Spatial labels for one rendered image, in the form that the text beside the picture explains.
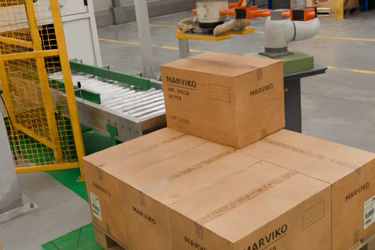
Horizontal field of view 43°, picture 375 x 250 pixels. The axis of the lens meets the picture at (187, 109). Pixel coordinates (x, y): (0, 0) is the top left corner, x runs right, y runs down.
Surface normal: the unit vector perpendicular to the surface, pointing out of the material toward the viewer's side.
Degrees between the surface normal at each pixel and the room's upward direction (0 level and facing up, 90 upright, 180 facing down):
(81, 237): 0
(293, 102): 90
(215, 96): 90
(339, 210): 90
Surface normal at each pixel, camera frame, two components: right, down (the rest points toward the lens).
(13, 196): 0.63, 0.18
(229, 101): -0.73, 0.27
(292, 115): 0.36, 0.26
